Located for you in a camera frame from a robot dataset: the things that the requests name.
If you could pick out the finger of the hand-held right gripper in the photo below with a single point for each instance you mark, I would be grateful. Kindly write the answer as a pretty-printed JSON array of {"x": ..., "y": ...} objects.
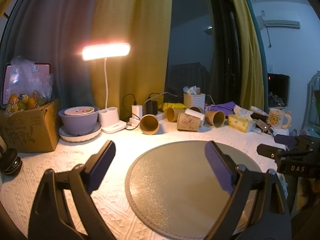
[
  {"x": 268, "y": 151},
  {"x": 283, "y": 139}
]

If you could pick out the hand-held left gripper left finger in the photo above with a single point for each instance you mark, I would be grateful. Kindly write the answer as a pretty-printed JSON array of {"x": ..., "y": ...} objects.
[{"x": 98, "y": 171}]

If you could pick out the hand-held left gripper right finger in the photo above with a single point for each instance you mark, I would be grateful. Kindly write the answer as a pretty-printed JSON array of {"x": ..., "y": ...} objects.
[{"x": 218, "y": 170}]

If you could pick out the brown paper cup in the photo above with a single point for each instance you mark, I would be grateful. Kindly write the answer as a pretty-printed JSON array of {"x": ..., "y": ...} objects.
[
  {"x": 197, "y": 109},
  {"x": 173, "y": 114},
  {"x": 216, "y": 118},
  {"x": 149, "y": 126}
]

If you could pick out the floral paper cup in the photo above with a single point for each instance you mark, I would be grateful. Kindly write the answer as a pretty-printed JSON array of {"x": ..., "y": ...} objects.
[{"x": 187, "y": 122}]

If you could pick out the white paper cup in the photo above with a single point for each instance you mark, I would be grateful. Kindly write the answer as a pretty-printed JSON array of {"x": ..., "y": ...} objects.
[{"x": 196, "y": 114}]

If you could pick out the cream mug with yellow print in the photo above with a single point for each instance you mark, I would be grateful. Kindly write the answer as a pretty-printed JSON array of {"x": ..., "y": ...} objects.
[{"x": 276, "y": 118}]

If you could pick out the black case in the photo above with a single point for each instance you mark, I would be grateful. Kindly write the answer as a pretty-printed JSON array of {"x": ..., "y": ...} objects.
[{"x": 261, "y": 123}]

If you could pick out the white textured tablecloth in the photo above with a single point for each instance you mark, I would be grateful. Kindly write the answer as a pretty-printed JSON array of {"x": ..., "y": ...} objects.
[{"x": 62, "y": 158}]

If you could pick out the white plate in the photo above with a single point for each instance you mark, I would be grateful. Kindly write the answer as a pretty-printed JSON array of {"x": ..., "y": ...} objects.
[{"x": 82, "y": 136}]

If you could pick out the yellow tissue box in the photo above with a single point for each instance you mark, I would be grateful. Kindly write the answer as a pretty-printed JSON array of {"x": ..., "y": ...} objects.
[{"x": 240, "y": 123}]

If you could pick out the white tube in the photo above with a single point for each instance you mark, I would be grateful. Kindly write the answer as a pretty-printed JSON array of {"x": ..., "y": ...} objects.
[{"x": 257, "y": 109}]

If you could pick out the round grey mat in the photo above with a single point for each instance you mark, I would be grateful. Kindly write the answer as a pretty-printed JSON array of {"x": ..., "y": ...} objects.
[{"x": 175, "y": 180}]

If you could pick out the black monitor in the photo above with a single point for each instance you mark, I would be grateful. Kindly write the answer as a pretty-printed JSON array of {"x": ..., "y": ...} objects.
[{"x": 278, "y": 90}]

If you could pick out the purple bowl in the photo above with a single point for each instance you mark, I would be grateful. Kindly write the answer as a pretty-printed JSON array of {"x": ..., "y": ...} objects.
[{"x": 78, "y": 123}]

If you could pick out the purple cloth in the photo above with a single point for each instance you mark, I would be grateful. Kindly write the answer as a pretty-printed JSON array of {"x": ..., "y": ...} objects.
[{"x": 225, "y": 106}]

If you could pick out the pink lid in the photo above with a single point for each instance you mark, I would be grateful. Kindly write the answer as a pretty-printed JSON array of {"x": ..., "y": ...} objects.
[{"x": 79, "y": 110}]

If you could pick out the white charger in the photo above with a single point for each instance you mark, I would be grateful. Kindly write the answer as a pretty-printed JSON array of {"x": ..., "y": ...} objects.
[{"x": 136, "y": 111}]

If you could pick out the white woven basket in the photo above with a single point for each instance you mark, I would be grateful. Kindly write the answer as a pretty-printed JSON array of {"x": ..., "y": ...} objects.
[{"x": 194, "y": 101}]

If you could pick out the white power strip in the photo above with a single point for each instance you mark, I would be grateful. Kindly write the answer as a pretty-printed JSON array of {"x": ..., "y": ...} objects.
[{"x": 160, "y": 116}]

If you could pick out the yellow cloth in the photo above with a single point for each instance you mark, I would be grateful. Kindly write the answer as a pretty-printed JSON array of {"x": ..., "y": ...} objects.
[{"x": 171, "y": 105}]

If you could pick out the cardboard box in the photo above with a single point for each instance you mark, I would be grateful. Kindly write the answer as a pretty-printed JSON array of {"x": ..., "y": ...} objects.
[{"x": 27, "y": 130}]

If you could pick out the black charger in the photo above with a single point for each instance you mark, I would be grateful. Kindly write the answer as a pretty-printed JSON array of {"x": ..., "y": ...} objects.
[{"x": 151, "y": 107}]

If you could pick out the black round lens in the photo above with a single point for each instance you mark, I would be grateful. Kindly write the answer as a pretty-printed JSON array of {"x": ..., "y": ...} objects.
[{"x": 10, "y": 163}]

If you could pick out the narrow yellow curtain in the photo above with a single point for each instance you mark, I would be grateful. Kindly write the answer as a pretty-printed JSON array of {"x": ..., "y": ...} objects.
[{"x": 246, "y": 42}]

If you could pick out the plastic bag of oranges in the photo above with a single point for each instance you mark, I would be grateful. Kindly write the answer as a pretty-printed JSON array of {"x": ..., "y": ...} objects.
[{"x": 30, "y": 85}]

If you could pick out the white air conditioner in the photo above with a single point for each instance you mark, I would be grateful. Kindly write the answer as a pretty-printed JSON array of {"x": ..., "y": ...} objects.
[{"x": 280, "y": 23}]

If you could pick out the white desk lamp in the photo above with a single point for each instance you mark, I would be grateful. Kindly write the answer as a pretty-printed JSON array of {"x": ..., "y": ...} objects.
[{"x": 107, "y": 51}]

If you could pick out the dark window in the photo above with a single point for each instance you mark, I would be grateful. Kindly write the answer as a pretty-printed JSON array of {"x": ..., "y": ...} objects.
[{"x": 195, "y": 42}]

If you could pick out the grey curtain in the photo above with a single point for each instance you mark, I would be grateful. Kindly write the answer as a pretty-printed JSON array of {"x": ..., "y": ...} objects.
[{"x": 50, "y": 25}]

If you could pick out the wide yellow curtain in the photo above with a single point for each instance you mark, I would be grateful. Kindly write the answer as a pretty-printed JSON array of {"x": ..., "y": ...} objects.
[{"x": 140, "y": 17}]

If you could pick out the white ornate mirror frame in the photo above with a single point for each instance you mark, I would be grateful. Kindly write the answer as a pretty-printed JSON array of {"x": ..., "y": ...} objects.
[{"x": 313, "y": 85}]

